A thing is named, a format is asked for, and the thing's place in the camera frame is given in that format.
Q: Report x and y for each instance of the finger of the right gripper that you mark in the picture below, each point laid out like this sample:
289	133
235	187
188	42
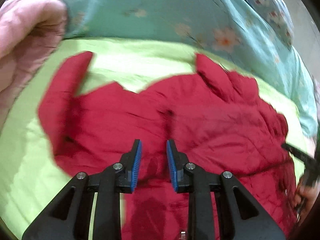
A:
305	158

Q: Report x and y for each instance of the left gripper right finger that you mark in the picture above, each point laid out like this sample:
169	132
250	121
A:
218	197

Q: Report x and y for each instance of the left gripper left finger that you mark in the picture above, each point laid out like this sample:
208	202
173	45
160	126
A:
89	200

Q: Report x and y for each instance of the red quilted puffer jacket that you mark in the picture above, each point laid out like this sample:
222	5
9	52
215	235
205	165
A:
215	117

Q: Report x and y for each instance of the person's right hand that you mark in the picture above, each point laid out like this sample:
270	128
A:
309	195

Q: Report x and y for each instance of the light green bed cover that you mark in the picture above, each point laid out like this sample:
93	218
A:
30	178

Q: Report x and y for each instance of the teal floral duvet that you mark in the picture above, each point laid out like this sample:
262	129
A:
231	29

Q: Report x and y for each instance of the bear print pillow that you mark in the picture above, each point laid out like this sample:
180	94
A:
276	14

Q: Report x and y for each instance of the pink folded quilt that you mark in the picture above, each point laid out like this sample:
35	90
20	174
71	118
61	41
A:
30	31

